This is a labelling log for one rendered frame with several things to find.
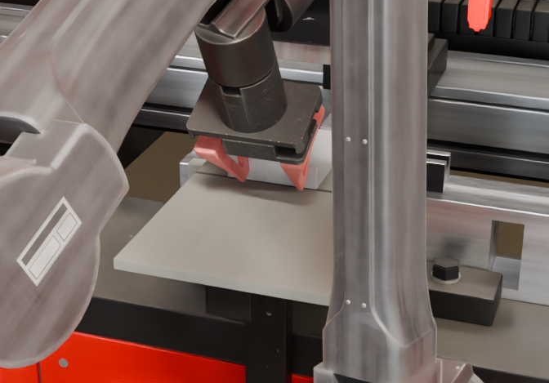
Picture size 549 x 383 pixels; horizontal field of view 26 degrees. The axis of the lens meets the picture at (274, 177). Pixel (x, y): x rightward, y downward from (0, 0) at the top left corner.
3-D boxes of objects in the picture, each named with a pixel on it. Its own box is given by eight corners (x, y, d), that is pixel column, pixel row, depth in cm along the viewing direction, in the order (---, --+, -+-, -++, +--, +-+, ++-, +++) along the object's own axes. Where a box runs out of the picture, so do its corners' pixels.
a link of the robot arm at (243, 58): (174, 21, 90) (234, 43, 88) (225, -36, 93) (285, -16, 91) (194, 82, 96) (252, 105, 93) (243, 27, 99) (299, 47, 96)
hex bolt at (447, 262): (427, 281, 111) (428, 265, 110) (434, 267, 113) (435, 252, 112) (457, 286, 110) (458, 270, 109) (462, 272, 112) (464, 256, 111)
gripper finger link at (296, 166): (262, 148, 109) (243, 78, 102) (336, 158, 107) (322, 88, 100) (238, 207, 106) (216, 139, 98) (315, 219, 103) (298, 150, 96)
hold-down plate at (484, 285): (188, 275, 118) (187, 248, 116) (207, 251, 122) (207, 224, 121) (491, 327, 109) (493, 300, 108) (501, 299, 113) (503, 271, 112)
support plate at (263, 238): (113, 269, 95) (113, 258, 95) (229, 144, 118) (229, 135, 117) (328, 307, 90) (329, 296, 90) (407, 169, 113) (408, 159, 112)
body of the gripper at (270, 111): (214, 86, 104) (196, 25, 98) (325, 100, 101) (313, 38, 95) (189, 143, 100) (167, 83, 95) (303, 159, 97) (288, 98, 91)
